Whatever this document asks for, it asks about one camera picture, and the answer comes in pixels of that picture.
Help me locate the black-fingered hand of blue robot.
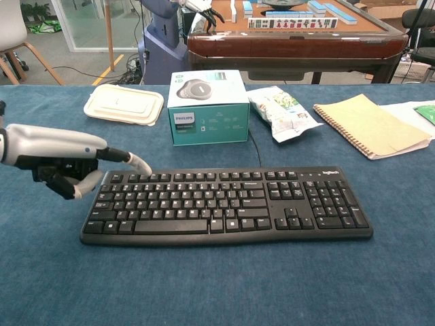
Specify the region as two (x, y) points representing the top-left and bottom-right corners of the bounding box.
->
(185, 0), (226, 35)

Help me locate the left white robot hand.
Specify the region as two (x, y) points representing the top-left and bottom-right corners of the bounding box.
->
(0, 124), (153, 200)

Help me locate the black Logitech keyboard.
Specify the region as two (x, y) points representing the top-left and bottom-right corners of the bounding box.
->
(80, 166), (374, 247)

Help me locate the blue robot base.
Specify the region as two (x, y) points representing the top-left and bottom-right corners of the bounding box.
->
(137, 0), (190, 85)

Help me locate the beige lidded lunch box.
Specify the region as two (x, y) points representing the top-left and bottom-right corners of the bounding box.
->
(83, 84), (165, 127)

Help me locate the row of blue-backed mahjong tiles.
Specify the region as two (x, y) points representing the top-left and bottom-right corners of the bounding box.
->
(266, 10), (315, 18)

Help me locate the wooden pole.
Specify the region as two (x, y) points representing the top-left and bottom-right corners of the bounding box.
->
(103, 0), (116, 72)

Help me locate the row of face-showing mahjong tiles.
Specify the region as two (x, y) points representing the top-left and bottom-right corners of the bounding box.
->
(247, 17), (339, 30)

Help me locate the brown mahjong table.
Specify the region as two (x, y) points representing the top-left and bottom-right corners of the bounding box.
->
(186, 0), (409, 85)

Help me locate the glass partition panel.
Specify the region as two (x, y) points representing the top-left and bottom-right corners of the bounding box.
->
(50, 0), (147, 54)

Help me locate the teal Philips speaker box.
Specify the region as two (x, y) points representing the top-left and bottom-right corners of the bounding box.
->
(167, 69), (251, 147)

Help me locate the white wooden-legged chair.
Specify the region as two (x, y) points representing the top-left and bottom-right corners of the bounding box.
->
(0, 0), (65, 86)

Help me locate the white green snack bag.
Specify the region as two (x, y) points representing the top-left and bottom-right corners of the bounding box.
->
(247, 86), (324, 144)

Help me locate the long diagonal mahjong tile row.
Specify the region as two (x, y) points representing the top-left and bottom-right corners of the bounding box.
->
(322, 2), (358, 24)

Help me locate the cardboard box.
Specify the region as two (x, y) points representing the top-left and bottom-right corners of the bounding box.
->
(360, 0), (422, 20)

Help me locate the blue felt table mat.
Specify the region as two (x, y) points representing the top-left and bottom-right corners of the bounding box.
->
(0, 84), (435, 326)

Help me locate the yellow spiral notebook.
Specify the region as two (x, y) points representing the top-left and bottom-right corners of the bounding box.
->
(313, 93), (433, 160)

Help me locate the black office chair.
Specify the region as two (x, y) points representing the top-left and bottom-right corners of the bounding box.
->
(402, 8), (435, 64)

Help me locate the white plastic basket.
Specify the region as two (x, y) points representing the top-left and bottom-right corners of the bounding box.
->
(394, 60), (435, 82)

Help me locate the tangled black cable bundle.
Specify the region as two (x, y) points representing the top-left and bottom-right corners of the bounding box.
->
(117, 54), (144, 85)

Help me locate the thin dark wire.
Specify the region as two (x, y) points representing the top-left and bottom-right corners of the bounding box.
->
(247, 128), (263, 168)

